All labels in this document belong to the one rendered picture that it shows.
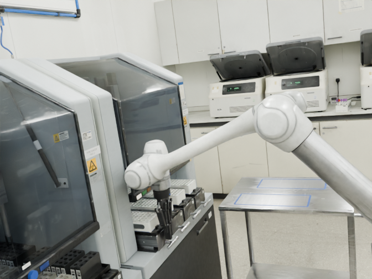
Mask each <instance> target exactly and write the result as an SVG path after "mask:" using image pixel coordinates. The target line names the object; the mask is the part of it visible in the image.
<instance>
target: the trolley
mask: <svg viewBox="0 0 372 279"><path fill-rule="evenodd" d="M218 208H219V212H220V221H221V230H222V236H223V245H224V255H225V264H226V273H227V278H228V279H233V270H232V264H231V255H230V245H229V236H228V226H227V220H226V211H244V212H245V219H246V230H247V240H248V246H249V257H250V267H251V268H250V270H249V273H248V275H247V277H246V279H357V260H356V245H355V218H363V216H362V215H361V214H356V213H354V208H353V207H352V206H351V205H350V204H348V203H347V202H346V201H345V200H344V199H343V198H342V197H341V196H340V195H339V194H337V193H336V192H335V191H334V190H333V189H332V188H331V187H330V186H329V185H328V184H326V183H325V182H324V181H323V180H321V179H320V177H242V178H241V179H240V180H239V181H238V183H237V184H236V186H234V188H233V189H232V190H231V192H230V193H229V194H228V195H227V197H226V198H225V199H224V200H223V202H222V203H221V204H220V205H219V207H218ZM250 212H259V213H284V214H309V215H334V216H347V223H348V247H349V272H347V271H336V270H325V269H318V268H308V267H297V266H286V265H274V264H268V263H257V262H255V258H254V247H253V240H252V230H251V219H250Z"/></svg>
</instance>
